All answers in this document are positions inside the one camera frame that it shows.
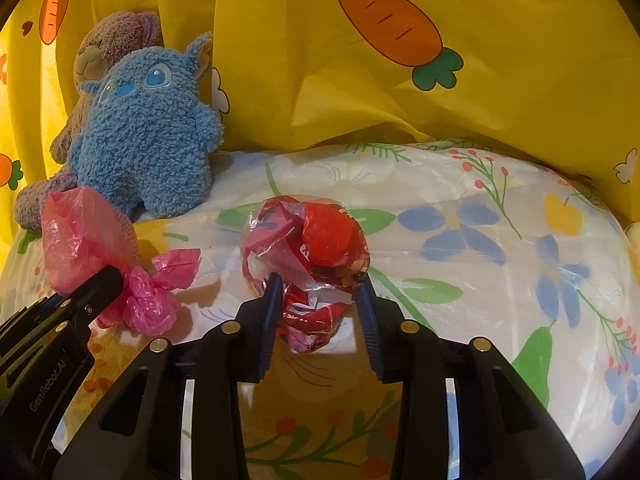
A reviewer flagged yellow carrot print curtain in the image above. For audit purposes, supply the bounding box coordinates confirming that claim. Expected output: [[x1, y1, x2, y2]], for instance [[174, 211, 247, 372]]
[[0, 0, 640, 241]]

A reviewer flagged blue plush toy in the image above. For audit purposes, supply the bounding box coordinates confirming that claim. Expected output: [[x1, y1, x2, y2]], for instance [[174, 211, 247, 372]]
[[67, 31, 224, 220]]

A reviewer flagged floral plastic table cover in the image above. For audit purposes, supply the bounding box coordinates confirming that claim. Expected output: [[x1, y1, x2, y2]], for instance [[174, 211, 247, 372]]
[[0, 137, 636, 480]]

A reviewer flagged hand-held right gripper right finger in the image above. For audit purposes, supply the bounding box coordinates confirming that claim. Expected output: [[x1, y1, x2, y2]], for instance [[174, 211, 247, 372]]
[[356, 275, 586, 480]]

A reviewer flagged red wrapper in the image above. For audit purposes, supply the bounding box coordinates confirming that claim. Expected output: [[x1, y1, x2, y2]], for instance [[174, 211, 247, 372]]
[[241, 195, 371, 356]]

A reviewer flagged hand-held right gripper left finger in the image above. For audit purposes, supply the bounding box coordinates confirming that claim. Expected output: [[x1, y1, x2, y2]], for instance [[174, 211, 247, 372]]
[[52, 272, 285, 480]]

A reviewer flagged reddish pink plastic bag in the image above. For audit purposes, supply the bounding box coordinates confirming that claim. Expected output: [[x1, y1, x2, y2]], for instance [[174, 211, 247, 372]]
[[41, 186, 202, 335]]

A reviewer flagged brown teddy bear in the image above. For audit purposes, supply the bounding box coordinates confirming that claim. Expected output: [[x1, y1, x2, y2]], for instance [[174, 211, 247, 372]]
[[14, 10, 163, 233]]

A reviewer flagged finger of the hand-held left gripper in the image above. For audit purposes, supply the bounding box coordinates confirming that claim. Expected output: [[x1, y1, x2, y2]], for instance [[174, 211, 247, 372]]
[[0, 266, 123, 378], [0, 296, 66, 346]]

